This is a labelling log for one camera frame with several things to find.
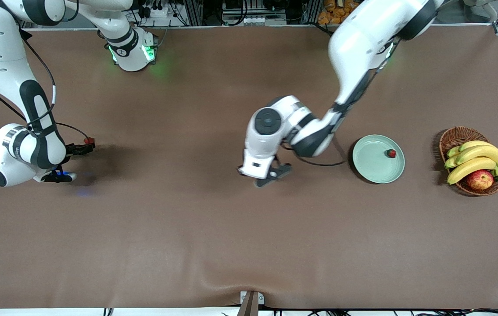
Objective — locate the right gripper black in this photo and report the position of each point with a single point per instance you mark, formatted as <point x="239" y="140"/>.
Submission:
<point x="74" y="149"/>

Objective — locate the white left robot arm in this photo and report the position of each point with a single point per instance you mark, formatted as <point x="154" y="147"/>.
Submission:
<point x="358" y="39"/>

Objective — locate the pale green round plate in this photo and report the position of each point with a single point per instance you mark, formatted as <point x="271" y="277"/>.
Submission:
<point x="374" y="164"/>

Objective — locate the brown table mat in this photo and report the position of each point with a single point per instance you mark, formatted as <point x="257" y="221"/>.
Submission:
<point x="248" y="219"/>

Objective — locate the white electrical device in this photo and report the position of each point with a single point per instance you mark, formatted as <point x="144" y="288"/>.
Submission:
<point x="253" y="20"/>

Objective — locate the white power strip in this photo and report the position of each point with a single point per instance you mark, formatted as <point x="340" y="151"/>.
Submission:
<point x="161" y="11"/>

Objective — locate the orange snack bag pile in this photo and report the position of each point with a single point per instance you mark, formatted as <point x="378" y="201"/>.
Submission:
<point x="332" y="11"/>

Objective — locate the small green-tipped banana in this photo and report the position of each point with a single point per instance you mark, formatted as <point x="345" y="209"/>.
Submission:
<point x="453" y="152"/>
<point x="450" y="162"/>

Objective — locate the brown wicker basket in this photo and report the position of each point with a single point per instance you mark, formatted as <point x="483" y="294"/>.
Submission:
<point x="457" y="136"/>

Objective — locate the large yellow banana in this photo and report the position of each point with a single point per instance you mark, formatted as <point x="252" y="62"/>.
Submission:
<point x="472" y="144"/>
<point x="472" y="166"/>
<point x="483" y="152"/>

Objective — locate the red yellow apple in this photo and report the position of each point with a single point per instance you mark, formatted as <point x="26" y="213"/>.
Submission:
<point x="479" y="180"/>

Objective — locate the metal table bracket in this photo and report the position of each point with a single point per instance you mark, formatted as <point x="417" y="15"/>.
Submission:
<point x="261" y="299"/>

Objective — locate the aluminium frame post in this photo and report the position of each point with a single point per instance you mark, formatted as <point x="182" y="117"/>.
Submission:
<point x="192" y="13"/>

